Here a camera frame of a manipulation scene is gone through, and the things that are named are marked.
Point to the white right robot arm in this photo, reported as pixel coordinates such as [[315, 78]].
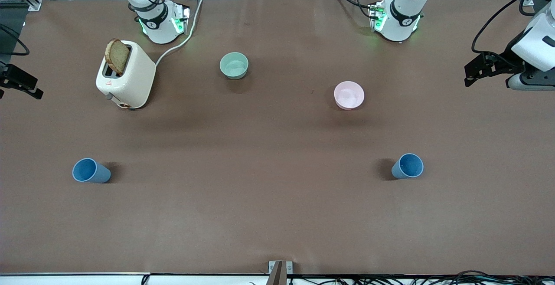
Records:
[[158, 29]]

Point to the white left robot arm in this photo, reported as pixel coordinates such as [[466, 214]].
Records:
[[401, 20]]

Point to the base connector box green light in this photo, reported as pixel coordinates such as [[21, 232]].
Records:
[[377, 14], [182, 16]]

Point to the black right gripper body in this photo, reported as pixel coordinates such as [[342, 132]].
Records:
[[13, 78]]

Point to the brown table cover sheet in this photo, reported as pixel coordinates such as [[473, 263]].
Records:
[[277, 198]]

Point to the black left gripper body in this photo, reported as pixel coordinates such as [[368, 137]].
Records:
[[505, 59]]

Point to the mint green bowl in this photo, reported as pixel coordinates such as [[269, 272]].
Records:
[[234, 66]]

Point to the cream white toaster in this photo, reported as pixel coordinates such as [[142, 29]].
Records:
[[134, 81]]

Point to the pink bowl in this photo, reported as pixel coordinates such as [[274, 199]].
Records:
[[349, 95]]

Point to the blue plastic cup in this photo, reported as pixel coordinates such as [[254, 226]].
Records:
[[97, 173], [407, 166]]

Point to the white table edge strip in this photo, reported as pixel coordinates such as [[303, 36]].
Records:
[[65, 280]]

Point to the grey metal bracket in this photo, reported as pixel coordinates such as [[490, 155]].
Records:
[[273, 267]]

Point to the brown bread slice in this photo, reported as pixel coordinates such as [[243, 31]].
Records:
[[117, 57]]

